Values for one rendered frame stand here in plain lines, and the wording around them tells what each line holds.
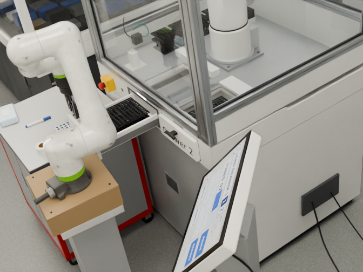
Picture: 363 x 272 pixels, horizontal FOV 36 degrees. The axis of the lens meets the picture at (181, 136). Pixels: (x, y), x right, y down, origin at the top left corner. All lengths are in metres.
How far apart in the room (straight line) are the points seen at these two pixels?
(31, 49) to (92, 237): 0.85
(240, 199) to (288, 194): 1.14
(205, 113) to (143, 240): 1.27
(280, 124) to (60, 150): 0.96
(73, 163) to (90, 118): 0.19
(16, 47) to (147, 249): 1.51
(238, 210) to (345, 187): 1.58
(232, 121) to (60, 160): 0.71
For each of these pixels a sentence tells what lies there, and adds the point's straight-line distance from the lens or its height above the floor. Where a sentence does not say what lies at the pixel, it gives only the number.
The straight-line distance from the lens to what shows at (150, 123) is 2.62.
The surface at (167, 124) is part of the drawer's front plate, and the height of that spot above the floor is 0.91.
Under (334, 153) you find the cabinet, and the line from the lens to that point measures 2.95.
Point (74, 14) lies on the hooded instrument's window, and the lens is 3.33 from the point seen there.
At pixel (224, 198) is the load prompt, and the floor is 1.15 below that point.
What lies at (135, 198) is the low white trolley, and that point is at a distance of 3.16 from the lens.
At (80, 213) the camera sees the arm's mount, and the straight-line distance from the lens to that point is 2.33.
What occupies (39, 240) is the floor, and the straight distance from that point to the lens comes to 3.49.
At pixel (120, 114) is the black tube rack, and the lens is 2.67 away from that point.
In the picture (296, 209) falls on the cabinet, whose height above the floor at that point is 0.27.
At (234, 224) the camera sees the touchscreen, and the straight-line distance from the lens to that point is 1.64.
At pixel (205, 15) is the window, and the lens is 2.04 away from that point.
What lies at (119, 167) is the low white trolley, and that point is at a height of 0.51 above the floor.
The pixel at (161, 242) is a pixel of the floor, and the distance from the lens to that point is 3.24.
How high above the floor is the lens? 2.38
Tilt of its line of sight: 37 degrees down
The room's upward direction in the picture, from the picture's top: 10 degrees counter-clockwise
